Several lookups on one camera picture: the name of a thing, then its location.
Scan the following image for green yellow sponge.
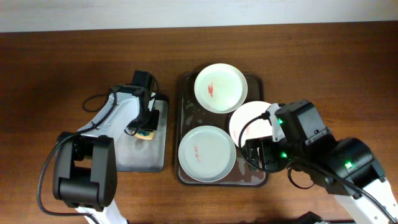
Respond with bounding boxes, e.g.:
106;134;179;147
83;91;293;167
134;131;155;140

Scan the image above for white plate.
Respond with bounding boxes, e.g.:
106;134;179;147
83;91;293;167
193;63;248;114
229;101;274;149
178;126;236;183

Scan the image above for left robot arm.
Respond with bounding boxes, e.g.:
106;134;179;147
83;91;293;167
53;84;155;223

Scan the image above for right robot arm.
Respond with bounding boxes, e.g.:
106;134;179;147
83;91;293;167
238;100;397;223

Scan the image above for small soapy metal tray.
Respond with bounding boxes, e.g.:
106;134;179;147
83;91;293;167
116;94;169;172

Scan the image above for large brown tray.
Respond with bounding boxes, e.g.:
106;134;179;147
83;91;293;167
174;72;269;188

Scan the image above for white plate top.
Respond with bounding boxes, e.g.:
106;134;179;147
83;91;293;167
193;63;248;114

